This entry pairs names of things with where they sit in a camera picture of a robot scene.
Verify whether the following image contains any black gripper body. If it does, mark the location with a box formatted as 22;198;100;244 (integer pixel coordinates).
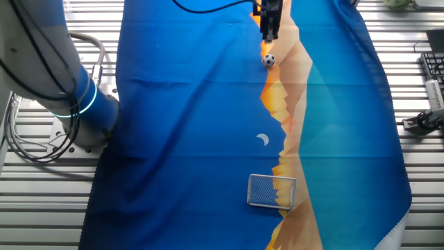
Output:
253;0;284;19

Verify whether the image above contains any green object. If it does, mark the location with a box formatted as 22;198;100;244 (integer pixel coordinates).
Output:
382;0;414;12

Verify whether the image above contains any blue printed mountain cloth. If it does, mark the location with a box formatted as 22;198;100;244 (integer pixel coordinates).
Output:
78;0;413;250

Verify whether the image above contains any dark grey box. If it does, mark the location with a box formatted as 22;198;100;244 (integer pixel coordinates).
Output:
426;30;444;53

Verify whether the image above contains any black keyboard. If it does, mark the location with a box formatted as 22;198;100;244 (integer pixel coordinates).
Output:
420;51;444;90

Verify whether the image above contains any long looped gripper cable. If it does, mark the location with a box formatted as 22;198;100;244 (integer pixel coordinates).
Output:
171;0;258;15

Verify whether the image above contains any white wire mesh goal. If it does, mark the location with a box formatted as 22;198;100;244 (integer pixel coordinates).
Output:
246;173;298;211

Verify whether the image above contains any thick grey robot cable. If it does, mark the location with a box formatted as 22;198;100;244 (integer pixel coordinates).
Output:
69;31;107;88

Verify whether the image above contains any silver fixed depth camera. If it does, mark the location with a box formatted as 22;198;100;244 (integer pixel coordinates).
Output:
425;78;444;112

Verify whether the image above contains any black looped cable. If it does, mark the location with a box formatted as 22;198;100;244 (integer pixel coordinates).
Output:
0;0;83;164

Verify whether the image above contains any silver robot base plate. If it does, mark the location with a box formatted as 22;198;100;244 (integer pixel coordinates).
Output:
46;86;121;160

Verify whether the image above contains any grey looped cable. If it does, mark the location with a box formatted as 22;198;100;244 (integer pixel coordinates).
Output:
1;93;56;160

